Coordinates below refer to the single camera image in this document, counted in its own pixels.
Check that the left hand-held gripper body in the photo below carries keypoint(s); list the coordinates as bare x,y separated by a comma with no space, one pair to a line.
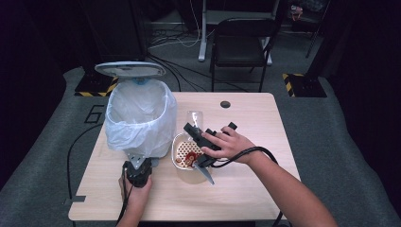
137,171

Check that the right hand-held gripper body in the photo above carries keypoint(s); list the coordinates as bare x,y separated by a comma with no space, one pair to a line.
205,160

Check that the clear plastic cup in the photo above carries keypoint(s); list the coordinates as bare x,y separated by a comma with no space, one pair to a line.
195,118

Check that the white plastic bin bag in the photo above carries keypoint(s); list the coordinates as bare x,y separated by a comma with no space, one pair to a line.
142,126

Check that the grey pedal trash bin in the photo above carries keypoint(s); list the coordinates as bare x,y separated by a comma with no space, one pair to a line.
129,69

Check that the person's right hand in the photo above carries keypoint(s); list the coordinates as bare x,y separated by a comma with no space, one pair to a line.
233,146

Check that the black folding chair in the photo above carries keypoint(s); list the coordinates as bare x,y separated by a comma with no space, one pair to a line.
241,44

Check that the hazard-striped black stand base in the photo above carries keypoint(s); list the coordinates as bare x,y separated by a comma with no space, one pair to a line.
94,86
307,86

